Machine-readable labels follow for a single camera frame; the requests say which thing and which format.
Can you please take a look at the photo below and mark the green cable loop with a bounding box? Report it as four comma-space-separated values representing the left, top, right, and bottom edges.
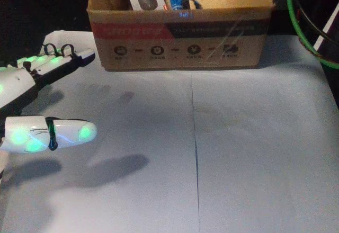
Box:
287, 0, 339, 70

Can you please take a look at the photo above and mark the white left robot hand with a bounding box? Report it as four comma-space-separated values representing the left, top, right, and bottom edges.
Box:
0, 43, 97, 186

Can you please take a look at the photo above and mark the brown cardboard box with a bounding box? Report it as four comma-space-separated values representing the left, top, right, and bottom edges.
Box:
86, 0, 276, 71

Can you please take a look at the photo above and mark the blue cable bundle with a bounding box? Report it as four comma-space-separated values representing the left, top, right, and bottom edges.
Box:
168, 0, 203, 11

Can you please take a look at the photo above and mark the grey table cloth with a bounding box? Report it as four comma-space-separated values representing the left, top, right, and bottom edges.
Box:
0, 30, 339, 233

